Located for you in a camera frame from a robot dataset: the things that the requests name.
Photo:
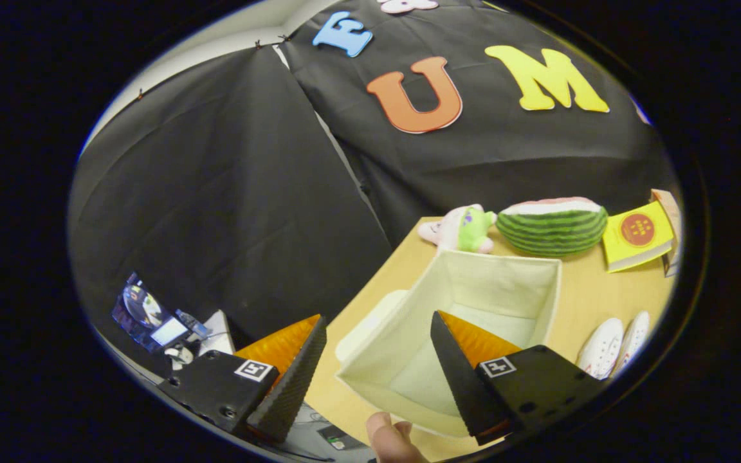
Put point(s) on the pink and green plush toy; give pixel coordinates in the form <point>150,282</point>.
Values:
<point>460,228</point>

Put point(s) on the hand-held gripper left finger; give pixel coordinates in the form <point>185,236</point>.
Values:
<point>290,386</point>

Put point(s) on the yellow book with red circle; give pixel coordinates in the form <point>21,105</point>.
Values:
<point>637,235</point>

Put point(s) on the dark phone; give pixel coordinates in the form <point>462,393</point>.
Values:
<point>339,437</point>

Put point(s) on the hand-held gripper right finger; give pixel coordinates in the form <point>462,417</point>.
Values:
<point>460,386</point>

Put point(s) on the tan cover book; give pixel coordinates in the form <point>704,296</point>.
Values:
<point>671,212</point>

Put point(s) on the white canvas shoe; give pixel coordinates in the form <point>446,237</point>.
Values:
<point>601,350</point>
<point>635,337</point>

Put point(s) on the cream fabric storage box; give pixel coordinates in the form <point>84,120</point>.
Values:
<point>473,283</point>

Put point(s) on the watermelon slice plush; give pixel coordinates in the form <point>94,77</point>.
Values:
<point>554,228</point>

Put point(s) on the black backdrop cloth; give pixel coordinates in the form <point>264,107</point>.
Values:
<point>216,193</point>

